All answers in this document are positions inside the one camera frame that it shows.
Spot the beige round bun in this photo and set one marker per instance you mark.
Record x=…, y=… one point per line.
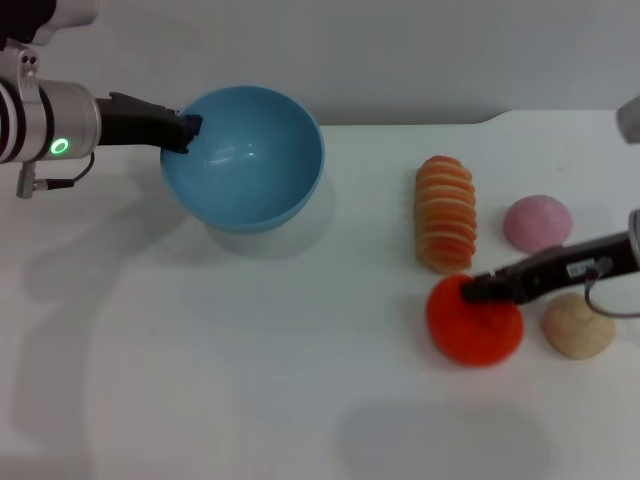
x=577, y=330

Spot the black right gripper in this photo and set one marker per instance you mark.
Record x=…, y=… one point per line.
x=565, y=267

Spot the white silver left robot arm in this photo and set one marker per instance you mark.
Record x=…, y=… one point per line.
x=45, y=125

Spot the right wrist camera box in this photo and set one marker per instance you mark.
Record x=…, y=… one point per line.
x=630, y=120

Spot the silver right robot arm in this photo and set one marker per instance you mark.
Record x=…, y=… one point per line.
x=635, y=240

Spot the orange striped bread roll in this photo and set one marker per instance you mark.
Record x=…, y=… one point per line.
x=445, y=215

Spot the orange plush toy fruit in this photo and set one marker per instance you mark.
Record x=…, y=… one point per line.
x=470, y=330

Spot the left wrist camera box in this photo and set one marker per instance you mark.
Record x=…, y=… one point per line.
x=45, y=17

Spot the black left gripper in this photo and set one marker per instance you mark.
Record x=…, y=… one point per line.
x=130, y=122

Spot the blue plastic bowl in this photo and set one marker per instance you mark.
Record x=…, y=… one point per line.
x=250, y=160

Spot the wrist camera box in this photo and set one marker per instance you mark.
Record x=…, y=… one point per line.
x=45, y=17
x=630, y=120

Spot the pink round bun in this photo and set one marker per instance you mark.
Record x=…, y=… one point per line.
x=537, y=225

